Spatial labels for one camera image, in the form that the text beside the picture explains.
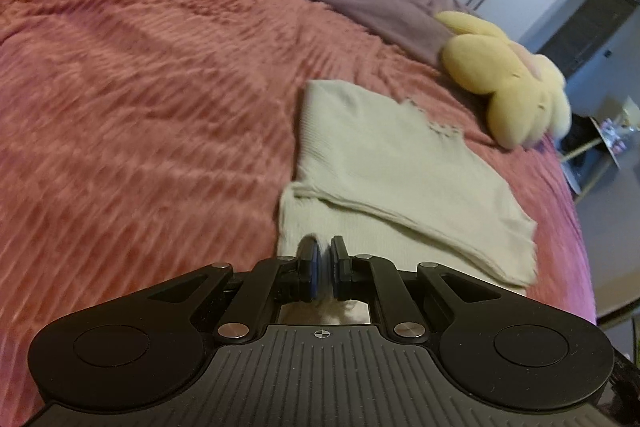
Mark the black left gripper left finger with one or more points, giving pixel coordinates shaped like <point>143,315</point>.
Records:
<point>259,295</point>

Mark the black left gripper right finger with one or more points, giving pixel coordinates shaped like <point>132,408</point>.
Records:
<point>376,281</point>

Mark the cream ribbed knit sweater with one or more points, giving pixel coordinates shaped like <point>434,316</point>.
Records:
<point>394,184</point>

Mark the pink ribbed bedspread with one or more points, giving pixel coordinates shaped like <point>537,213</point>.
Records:
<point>143,139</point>

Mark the yellow flower plush pillow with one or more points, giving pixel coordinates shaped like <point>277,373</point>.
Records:
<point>525,91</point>

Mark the small side table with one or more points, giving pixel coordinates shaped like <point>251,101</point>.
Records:
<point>586,154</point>

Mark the wrapped flower bouquet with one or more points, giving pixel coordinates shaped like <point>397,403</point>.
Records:
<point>619,122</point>

